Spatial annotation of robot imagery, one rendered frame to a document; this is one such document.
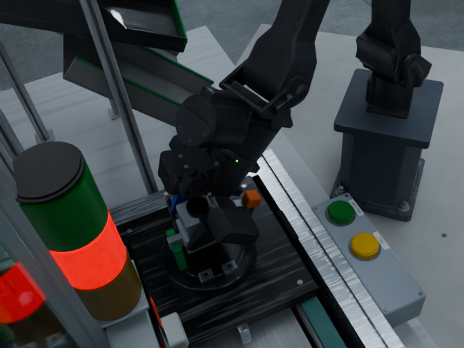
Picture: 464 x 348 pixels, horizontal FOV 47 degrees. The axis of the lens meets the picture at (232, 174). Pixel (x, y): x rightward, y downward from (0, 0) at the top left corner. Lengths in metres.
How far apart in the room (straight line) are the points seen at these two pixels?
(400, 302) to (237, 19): 2.47
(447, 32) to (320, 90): 1.82
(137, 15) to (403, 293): 0.56
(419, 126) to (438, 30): 2.15
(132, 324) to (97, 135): 0.78
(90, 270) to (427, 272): 0.66
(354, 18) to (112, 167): 2.14
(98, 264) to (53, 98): 0.99
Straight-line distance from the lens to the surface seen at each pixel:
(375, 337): 0.76
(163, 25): 0.85
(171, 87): 0.98
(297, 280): 0.78
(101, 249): 0.38
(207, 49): 1.37
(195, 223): 0.70
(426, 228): 0.99
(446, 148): 1.12
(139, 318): 0.47
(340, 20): 3.03
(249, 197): 0.73
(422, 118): 0.87
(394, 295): 0.79
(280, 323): 0.81
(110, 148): 1.17
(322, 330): 0.77
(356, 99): 0.89
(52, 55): 3.14
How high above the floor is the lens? 1.64
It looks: 48 degrees down
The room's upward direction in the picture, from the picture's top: 9 degrees counter-clockwise
